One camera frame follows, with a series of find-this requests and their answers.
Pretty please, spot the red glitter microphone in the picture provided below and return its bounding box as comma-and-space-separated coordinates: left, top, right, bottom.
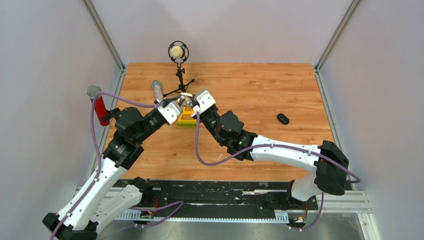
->
86, 84, 110, 127

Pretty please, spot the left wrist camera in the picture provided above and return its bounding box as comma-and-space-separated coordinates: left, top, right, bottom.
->
157, 100, 183, 126

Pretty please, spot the black tripod stand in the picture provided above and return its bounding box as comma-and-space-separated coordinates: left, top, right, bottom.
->
162, 63, 195, 98

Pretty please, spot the black earbud charging case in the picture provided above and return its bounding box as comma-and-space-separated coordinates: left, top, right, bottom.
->
277, 113, 290, 125

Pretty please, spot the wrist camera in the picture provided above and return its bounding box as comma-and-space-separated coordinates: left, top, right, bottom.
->
157, 100, 183, 126
191, 89, 216, 117

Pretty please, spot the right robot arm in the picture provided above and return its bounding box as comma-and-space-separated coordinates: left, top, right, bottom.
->
192, 106, 349, 209

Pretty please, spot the white earbud case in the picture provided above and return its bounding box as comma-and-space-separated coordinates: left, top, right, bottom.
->
176, 92, 194, 107

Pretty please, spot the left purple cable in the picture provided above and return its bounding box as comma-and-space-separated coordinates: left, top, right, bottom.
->
48, 91, 185, 240

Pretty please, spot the yellow green triangle toy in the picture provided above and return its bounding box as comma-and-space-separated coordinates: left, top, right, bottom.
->
176, 106, 197, 127

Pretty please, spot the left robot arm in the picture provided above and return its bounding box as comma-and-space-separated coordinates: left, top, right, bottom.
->
42, 100, 183, 240

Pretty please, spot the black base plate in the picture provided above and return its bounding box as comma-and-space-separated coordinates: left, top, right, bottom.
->
137, 180, 319, 219

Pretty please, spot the cream microphone in shockmount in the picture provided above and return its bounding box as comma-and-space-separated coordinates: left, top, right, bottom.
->
168, 40, 190, 64

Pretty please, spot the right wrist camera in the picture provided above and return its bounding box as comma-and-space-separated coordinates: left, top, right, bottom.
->
191, 89, 216, 117

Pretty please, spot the silver glitter microphone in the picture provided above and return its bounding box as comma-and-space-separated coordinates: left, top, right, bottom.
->
151, 80, 164, 103

